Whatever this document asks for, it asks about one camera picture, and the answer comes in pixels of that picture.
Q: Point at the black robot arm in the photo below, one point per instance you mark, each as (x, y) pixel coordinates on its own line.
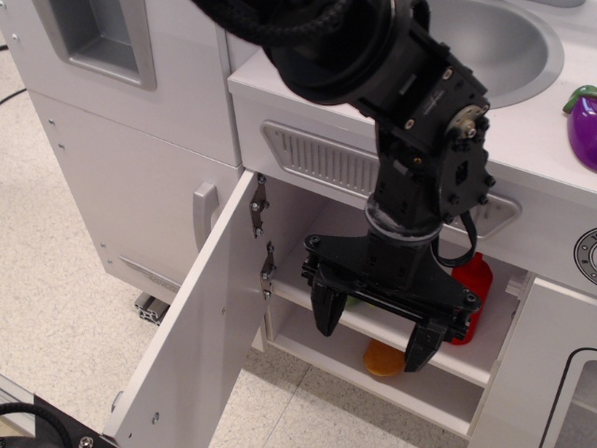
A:
(430, 119)

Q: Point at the aluminium extrusion frame foot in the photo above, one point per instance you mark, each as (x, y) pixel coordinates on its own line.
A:
(151, 309)

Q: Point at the silver fridge door handle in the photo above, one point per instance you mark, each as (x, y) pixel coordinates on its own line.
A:
(205, 203)

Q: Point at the white cabinet door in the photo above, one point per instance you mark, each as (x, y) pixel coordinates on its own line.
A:
(181, 387)

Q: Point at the white toy kitchen cabinet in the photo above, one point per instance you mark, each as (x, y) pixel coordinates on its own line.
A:
(533, 164)

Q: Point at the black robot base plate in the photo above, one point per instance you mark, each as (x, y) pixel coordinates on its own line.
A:
(40, 424)

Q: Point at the silver round sink basin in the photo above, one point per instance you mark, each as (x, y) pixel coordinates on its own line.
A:
(515, 54)

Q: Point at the metal door hinge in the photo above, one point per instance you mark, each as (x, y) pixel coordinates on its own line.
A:
(267, 271)
(258, 204)

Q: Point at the red ketchup bottle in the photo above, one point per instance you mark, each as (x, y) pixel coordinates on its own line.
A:
(477, 276)

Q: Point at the grey vent grille panel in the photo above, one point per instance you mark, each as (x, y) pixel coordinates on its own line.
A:
(348, 169)

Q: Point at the upper metal door hinge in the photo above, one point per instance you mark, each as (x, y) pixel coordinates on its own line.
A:
(258, 204)

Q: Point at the orange toy food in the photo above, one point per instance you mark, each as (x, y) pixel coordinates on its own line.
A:
(383, 360)

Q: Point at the green toy bell pepper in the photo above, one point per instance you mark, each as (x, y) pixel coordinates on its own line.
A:
(352, 301)

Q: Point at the purple toy eggplant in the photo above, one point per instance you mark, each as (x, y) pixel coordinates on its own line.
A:
(581, 124)

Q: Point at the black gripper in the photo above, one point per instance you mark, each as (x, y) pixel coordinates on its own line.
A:
(403, 280)

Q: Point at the white toy fridge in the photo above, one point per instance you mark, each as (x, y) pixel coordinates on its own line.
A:
(133, 98)

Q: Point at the round oven dial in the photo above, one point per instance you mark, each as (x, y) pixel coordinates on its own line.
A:
(585, 255)

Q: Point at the lower metal door hinge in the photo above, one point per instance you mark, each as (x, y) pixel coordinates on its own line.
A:
(267, 271)

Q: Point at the white oven door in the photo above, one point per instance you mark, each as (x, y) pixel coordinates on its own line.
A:
(542, 378)

